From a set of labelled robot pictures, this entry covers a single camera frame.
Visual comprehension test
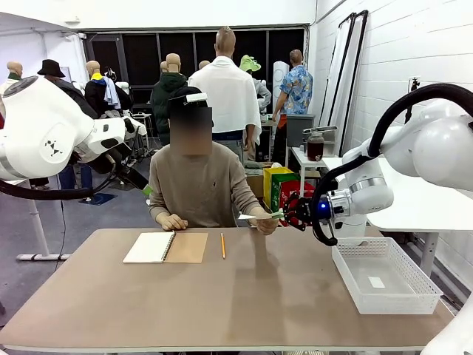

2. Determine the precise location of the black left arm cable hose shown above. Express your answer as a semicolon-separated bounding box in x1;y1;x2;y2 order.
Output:
0;146;123;201

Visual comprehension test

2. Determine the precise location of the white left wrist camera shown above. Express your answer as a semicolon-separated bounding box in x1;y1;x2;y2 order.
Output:
123;115;149;138

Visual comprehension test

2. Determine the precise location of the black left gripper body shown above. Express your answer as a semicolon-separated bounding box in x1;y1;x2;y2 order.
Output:
107;145;134;179

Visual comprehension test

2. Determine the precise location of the mannequin in white cape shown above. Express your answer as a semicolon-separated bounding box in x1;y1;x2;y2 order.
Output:
187;26;263;160

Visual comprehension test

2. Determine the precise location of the mannequin with yellow collar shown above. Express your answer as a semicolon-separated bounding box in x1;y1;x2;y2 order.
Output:
84;60;135;120

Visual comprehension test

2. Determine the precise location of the black-framed white panel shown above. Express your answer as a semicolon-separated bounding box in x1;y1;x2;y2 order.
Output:
328;10;370;158
319;12;358;129

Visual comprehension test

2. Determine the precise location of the green bag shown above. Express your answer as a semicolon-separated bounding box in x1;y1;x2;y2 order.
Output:
270;173;302;215

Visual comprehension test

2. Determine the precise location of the person's right hand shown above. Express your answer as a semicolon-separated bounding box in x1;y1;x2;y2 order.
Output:
160;213;189;231

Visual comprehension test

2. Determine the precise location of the white perforated plastic basket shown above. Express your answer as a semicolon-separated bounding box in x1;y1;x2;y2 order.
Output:
330;236;444;316

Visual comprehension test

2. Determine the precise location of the mannequin with black bucket hat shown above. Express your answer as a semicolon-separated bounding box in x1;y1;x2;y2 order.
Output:
36;58;99;192

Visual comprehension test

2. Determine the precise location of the person's left forearm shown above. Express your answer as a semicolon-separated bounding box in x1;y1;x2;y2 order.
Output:
239;187;273;220

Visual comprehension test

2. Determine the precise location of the mannequin in dark green hoodie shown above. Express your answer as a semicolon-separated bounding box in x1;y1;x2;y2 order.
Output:
150;53;189;147

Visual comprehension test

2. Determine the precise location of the white notebook paper sheet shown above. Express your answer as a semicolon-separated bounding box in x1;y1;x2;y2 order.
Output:
237;209;286;223

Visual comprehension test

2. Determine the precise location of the black baseball cap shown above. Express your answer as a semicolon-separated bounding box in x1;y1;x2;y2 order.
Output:
167;86;214;110

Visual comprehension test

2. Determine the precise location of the beige sweater torso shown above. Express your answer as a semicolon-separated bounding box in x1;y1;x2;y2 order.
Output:
148;141;275;229

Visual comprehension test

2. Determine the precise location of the yellow bag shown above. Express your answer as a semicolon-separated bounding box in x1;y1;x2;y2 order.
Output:
262;166;296;212

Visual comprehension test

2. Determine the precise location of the black tripod stand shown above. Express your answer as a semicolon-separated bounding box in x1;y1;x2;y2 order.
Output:
404;76;423;125

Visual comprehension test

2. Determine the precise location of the person's head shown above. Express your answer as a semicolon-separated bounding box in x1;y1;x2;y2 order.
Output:
169;106;215;157

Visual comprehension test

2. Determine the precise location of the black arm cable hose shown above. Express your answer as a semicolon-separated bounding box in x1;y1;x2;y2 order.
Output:
311;82;473;248
0;146;123;201

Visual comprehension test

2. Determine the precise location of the mannequin with green hat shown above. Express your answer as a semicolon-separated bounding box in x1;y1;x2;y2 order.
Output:
239;55;273;112

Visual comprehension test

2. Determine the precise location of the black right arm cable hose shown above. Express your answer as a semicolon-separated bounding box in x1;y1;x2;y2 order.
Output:
311;82;473;248

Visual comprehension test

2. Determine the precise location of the white cylindrical trash can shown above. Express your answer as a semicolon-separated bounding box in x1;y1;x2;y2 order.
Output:
332;212;368;247

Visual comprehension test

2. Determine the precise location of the white desk with floor leg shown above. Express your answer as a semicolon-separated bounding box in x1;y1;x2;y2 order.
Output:
7;178;72;262

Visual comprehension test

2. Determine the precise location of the person's right forearm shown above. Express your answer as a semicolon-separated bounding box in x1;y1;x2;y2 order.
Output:
149;202;173;227

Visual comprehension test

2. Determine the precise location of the folded grey-green cloth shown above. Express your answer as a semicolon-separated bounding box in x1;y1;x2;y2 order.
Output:
244;160;275;177

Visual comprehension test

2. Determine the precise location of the spiral notebook with brown cover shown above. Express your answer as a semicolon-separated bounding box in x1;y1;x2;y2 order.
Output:
122;230;209;265

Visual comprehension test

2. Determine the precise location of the white side table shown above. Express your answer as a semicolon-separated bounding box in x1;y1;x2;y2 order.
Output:
289;146;336;199

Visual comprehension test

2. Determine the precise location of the mannequin in cream jacket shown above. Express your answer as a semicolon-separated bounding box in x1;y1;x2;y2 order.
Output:
0;60;24;94

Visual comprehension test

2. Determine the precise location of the white tower appliance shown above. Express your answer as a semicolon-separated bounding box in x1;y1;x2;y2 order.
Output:
273;60;290;99

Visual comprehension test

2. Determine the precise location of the large white table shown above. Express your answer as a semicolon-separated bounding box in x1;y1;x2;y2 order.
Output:
322;156;473;279

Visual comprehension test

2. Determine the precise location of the glass jar with dark liquid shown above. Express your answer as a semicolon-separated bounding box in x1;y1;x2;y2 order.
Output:
306;129;326;163

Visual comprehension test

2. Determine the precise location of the white metal stool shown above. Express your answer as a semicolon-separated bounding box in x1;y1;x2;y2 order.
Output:
133;112;154;149

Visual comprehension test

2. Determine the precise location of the person's left hand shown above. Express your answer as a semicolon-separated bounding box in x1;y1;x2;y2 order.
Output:
253;206;280;236

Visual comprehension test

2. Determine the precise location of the red bag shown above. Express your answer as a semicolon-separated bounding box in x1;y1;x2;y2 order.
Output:
278;180;318;228

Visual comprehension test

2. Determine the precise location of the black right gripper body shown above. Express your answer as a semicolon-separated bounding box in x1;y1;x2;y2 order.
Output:
296;197;319;231

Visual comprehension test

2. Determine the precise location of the cardboard box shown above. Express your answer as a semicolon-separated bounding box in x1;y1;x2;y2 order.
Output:
246;175;265;200

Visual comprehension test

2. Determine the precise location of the grey bin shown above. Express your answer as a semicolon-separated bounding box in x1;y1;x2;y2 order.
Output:
285;114;316;149

